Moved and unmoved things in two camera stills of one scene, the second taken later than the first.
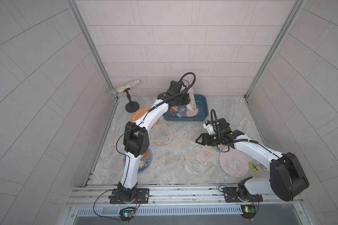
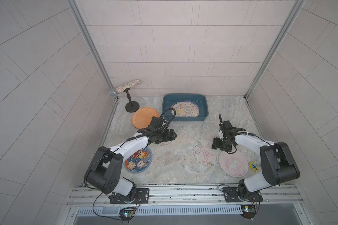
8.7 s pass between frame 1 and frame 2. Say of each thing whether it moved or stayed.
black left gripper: moved
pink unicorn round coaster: stayed
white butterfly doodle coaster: moved
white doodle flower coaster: stayed
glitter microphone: stayed
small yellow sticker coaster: stayed
